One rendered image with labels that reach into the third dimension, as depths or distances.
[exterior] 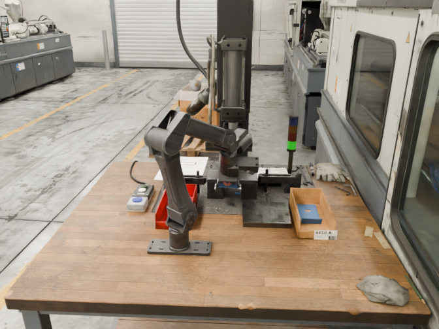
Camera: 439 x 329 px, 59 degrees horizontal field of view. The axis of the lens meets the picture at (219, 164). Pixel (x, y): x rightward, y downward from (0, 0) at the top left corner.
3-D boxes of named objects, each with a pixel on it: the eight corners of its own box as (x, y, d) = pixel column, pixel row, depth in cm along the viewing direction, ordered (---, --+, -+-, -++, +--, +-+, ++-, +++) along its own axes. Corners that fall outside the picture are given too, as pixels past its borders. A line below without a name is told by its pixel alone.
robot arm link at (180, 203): (185, 212, 127) (161, 123, 110) (199, 219, 123) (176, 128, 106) (170, 223, 124) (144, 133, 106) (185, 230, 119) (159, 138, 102)
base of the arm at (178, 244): (149, 220, 126) (144, 232, 119) (211, 222, 125) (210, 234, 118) (151, 241, 129) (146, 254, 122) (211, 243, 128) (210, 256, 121)
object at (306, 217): (301, 225, 137) (302, 218, 136) (296, 204, 151) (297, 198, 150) (321, 226, 137) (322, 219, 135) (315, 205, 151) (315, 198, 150)
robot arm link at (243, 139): (237, 140, 140) (228, 113, 133) (256, 146, 135) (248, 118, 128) (217, 160, 135) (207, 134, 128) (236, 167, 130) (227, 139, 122)
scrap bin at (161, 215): (155, 229, 136) (154, 214, 133) (168, 196, 159) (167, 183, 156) (189, 230, 135) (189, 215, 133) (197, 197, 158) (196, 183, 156)
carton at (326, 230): (297, 241, 130) (299, 220, 127) (289, 205, 153) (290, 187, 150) (336, 242, 130) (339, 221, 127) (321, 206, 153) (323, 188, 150)
